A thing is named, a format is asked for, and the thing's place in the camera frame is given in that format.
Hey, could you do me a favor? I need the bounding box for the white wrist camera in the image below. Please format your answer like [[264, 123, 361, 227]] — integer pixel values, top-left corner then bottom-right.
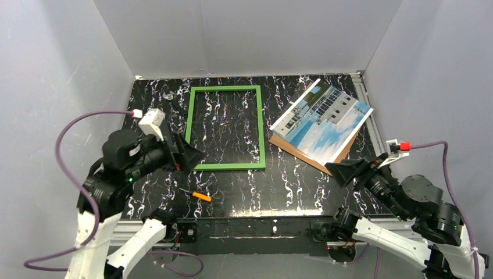
[[132, 108, 165, 142], [379, 139, 412, 168]]

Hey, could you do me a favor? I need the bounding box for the black small tool on table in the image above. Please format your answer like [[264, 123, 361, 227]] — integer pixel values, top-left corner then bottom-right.
[[162, 91, 188, 119]]

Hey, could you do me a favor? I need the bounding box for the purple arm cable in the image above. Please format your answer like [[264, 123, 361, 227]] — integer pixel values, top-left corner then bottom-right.
[[23, 110, 204, 278], [346, 140, 480, 279]]

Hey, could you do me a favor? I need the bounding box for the brown fibreboard frame backing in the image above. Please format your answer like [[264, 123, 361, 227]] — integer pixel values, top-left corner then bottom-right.
[[268, 81, 363, 177]]

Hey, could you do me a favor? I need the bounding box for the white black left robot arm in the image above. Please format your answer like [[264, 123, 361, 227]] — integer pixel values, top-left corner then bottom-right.
[[65, 129, 205, 278]]

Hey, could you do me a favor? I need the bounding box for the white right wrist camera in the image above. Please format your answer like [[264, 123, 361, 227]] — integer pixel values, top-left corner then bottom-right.
[[379, 139, 412, 168]]

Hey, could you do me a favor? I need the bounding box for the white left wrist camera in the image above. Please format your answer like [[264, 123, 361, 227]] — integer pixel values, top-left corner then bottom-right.
[[132, 108, 165, 142]]

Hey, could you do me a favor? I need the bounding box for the building and sky photo print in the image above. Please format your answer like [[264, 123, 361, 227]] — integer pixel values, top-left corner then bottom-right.
[[269, 78, 374, 167]]

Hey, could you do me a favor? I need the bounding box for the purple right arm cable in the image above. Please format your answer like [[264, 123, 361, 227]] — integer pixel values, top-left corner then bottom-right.
[[346, 140, 480, 279]]

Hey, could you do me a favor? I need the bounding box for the green wooden photo frame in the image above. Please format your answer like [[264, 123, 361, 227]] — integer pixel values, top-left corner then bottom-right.
[[185, 85, 266, 171]]

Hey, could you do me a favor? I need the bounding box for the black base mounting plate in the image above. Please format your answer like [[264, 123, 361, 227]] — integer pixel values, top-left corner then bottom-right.
[[169, 215, 370, 258]]

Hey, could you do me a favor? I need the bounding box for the orange handled screwdriver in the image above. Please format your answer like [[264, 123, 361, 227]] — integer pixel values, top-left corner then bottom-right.
[[180, 188, 212, 203]]

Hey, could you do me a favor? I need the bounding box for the aluminium rail right side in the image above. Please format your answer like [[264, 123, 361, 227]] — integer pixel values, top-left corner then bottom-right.
[[351, 72, 390, 155]]

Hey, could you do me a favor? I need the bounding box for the aluminium rail front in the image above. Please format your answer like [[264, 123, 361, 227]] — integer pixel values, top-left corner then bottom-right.
[[110, 218, 427, 246]]

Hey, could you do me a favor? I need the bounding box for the aluminium rail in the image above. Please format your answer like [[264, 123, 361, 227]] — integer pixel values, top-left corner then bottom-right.
[[351, 72, 390, 155], [110, 218, 427, 246]]

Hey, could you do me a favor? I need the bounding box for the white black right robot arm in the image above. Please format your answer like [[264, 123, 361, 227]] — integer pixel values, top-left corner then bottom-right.
[[312, 153, 490, 278]]

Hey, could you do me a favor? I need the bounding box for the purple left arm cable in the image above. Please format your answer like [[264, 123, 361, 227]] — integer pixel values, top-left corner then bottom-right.
[[23, 110, 204, 278]]

